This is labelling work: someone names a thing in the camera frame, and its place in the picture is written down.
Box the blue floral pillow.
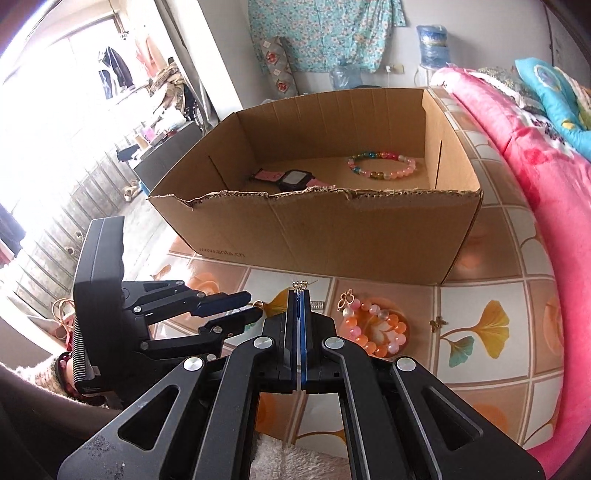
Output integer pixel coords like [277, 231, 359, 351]
[515, 58, 591, 162]

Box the grey cabinet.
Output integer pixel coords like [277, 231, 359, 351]
[134, 121, 205, 195]

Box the multicolour bead bracelet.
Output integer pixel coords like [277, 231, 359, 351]
[347, 150, 417, 182]

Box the patterned rolled mat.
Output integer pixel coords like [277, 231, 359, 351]
[259, 37, 296, 99]

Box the pink hanging garment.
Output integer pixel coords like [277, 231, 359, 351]
[134, 34, 168, 75]

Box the dark hanging jacket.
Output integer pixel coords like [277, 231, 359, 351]
[97, 46, 134, 99]

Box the blue water jug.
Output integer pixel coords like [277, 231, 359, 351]
[417, 25, 450, 70]

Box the empty clear water bottle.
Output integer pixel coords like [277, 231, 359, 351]
[331, 65, 363, 91]

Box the pink strap smart watch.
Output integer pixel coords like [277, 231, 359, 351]
[249, 168, 338, 192]

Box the teal floral wall cloth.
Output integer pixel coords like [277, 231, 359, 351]
[248, 0, 408, 73]

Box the pile of clothes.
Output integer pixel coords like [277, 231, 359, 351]
[148, 58, 205, 121]

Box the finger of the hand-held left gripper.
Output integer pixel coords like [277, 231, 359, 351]
[131, 279, 252, 319]
[141, 307, 264, 356]

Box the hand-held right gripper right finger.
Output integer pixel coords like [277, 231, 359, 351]
[300, 290, 543, 480]

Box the brown cardboard box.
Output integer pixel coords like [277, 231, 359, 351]
[147, 88, 484, 284]

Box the grey lace cloth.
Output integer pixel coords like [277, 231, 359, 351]
[475, 66, 546, 112]

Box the person's left forearm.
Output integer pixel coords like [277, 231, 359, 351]
[0, 353, 75, 403]

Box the white fluffy towel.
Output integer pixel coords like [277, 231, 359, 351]
[252, 434, 352, 480]

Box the metal railing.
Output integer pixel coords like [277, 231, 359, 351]
[14, 152, 145, 305]

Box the pink floral blanket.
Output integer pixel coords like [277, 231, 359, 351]
[436, 66, 591, 453]

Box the orange pink bead bracelet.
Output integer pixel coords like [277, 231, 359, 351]
[342, 298, 411, 358]

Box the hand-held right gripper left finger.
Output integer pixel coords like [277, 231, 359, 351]
[58, 288, 300, 480]

